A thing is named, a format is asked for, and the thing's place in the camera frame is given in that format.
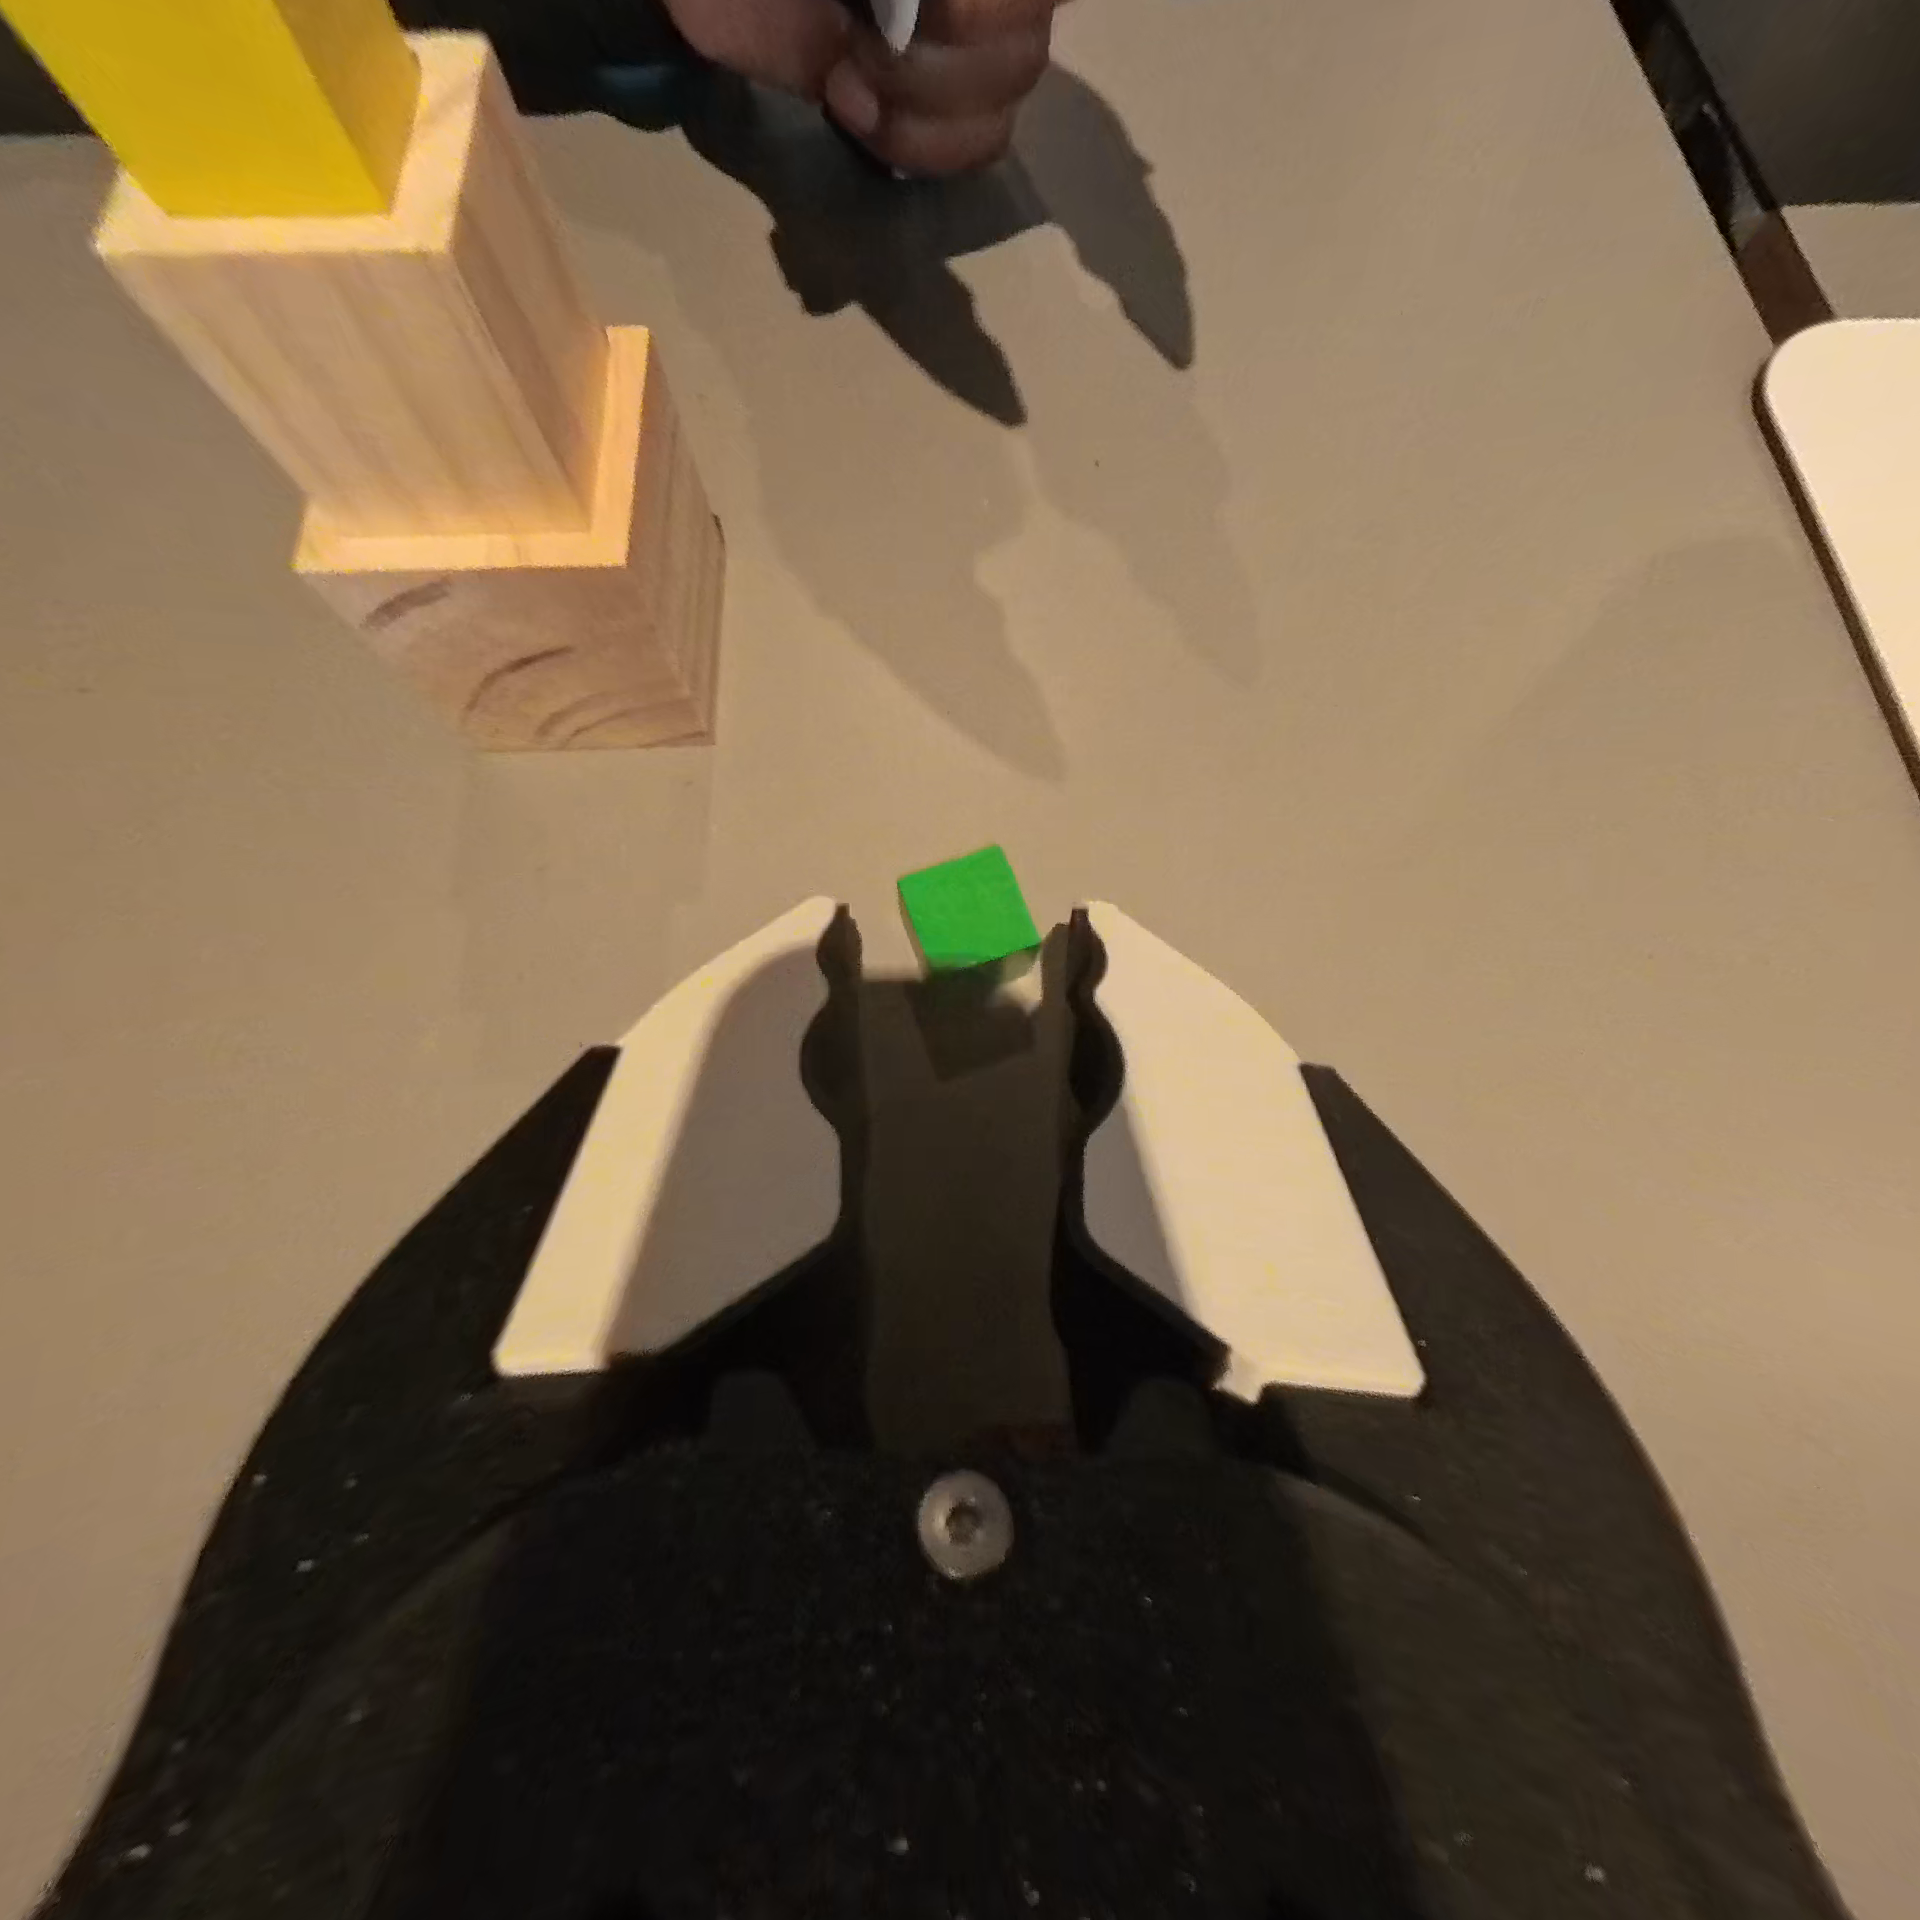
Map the yellow wooden cube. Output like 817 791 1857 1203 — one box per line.
0 0 422 222

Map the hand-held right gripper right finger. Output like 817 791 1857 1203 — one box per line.
1049 900 1425 1404

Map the black desk mat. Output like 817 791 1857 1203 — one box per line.
1612 0 1920 350

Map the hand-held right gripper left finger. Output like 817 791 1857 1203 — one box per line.
492 896 872 1373

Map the medium natural wooden cube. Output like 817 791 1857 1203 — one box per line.
92 32 621 543

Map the person's left hand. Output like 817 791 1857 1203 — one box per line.
666 0 1056 182

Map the small green wooden cube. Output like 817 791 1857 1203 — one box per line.
894 843 1047 975

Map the white board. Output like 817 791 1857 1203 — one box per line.
1753 315 1920 800

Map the large natural wooden cube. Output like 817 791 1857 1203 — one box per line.
289 321 726 750

